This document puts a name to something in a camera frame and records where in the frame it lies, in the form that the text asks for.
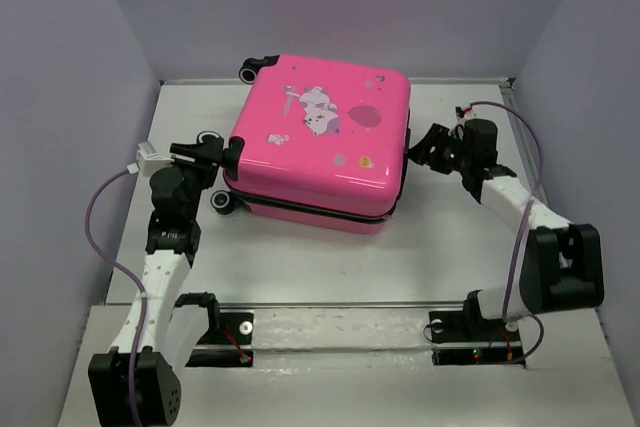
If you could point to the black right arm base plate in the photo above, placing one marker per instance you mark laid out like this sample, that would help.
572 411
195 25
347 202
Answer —
488 342

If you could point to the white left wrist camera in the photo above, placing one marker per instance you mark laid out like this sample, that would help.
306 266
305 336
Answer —
147 161

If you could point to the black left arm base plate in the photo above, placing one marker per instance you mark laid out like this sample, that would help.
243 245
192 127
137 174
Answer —
228 347

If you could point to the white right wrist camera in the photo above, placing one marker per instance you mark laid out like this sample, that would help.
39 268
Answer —
464 113

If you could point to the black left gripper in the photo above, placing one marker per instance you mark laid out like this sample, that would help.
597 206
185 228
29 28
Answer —
209 157

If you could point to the pink hard-shell suitcase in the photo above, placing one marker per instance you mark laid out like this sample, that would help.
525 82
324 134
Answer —
319 142

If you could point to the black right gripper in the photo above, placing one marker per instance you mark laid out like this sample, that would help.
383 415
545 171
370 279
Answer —
436 136

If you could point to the aluminium mounting rail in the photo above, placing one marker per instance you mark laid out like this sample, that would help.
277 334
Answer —
430 305

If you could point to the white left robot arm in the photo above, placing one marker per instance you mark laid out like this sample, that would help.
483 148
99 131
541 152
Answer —
137 381

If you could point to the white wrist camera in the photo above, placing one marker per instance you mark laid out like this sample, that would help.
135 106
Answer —
464 113
147 161

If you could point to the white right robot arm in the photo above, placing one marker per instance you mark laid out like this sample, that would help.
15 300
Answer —
555 265

